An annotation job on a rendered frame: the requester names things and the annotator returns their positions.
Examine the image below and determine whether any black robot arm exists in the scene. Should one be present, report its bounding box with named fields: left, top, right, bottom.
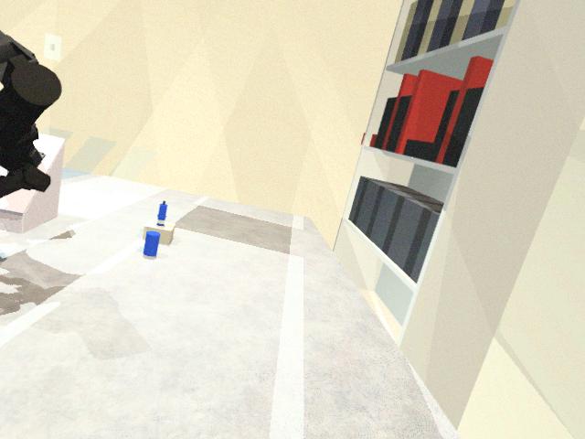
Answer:
left=0, top=30, right=62, bottom=167

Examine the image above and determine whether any blue marker cap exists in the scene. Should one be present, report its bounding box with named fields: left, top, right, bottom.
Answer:
left=144, top=231, right=160, bottom=256

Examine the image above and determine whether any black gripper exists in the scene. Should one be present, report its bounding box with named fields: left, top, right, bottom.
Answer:
left=0, top=101, right=50, bottom=199

